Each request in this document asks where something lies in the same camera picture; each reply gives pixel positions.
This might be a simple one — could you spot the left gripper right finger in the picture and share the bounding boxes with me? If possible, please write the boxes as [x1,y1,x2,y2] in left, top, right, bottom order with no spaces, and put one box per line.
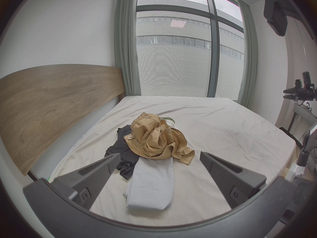
[200,151,267,211]

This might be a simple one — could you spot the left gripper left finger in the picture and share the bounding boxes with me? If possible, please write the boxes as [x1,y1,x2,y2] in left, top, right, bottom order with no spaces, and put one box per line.
[53,153,121,211]

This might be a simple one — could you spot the tan shorts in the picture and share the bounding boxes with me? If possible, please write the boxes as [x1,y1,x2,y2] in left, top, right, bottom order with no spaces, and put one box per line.
[123,112,195,165]

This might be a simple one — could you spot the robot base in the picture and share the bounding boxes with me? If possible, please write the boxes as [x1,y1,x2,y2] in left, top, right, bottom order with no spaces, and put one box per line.
[285,123,317,183]

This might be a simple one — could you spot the bed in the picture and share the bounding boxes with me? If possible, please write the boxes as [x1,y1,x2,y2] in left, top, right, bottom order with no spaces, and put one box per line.
[0,64,298,220]

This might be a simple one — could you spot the dark grey garment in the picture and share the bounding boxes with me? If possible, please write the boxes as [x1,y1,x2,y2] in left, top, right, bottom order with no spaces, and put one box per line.
[105,124,140,180]

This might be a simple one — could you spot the grey-green curtain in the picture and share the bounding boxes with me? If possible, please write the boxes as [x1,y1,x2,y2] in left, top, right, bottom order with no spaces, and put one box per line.
[114,0,141,96]
[236,0,258,108]

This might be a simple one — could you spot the pale grey garment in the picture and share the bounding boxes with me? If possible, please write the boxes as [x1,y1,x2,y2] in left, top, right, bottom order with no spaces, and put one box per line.
[123,157,174,210]

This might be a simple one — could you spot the white garment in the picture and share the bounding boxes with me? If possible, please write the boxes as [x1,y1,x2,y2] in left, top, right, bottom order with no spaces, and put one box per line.
[161,117,177,129]

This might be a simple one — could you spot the window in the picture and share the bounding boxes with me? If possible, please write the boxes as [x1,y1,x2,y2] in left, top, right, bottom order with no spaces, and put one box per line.
[136,0,246,101]

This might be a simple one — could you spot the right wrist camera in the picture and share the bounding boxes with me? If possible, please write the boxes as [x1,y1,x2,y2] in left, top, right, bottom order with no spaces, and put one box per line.
[295,71,313,89]

